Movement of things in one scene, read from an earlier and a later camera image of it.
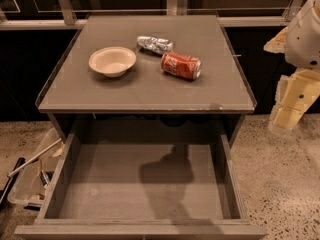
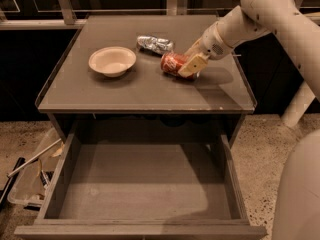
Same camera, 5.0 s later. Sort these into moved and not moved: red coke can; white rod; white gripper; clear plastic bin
Moved: white gripper
Not moved: white rod; red coke can; clear plastic bin
